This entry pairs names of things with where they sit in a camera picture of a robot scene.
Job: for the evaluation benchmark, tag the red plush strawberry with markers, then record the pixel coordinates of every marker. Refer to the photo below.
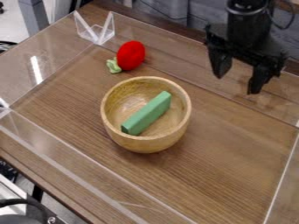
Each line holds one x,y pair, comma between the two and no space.
130,57

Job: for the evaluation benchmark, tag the black metal bracket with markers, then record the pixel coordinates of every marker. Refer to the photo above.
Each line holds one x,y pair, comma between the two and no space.
39,213

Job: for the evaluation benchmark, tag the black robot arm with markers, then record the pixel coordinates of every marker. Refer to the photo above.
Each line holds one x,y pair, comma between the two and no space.
245,39

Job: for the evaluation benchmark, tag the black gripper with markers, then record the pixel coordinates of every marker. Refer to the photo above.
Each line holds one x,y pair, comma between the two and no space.
266,56

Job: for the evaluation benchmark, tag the wooden bowl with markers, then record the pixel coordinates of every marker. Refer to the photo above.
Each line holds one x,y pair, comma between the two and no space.
126,98

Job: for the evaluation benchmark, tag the green rectangular block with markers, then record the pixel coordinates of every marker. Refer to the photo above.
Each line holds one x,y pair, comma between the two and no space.
144,118

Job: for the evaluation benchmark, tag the clear acrylic enclosure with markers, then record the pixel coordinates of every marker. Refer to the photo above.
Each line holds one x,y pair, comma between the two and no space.
232,172

